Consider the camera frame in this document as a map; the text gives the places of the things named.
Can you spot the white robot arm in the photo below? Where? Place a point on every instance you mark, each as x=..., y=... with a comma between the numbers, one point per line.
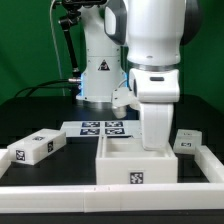
x=132, y=49

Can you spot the white cabinet body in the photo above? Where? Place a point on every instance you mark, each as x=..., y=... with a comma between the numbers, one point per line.
x=124, y=161

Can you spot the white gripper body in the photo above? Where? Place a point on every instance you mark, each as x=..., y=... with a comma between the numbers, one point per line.
x=156, y=121

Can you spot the white marker base plate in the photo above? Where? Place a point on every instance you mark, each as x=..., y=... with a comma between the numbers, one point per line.
x=97, y=128

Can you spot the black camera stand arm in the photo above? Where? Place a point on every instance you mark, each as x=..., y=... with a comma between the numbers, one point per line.
x=70, y=33

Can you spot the white cabinet top box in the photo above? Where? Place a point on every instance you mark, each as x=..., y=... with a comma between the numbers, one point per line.
x=37, y=146

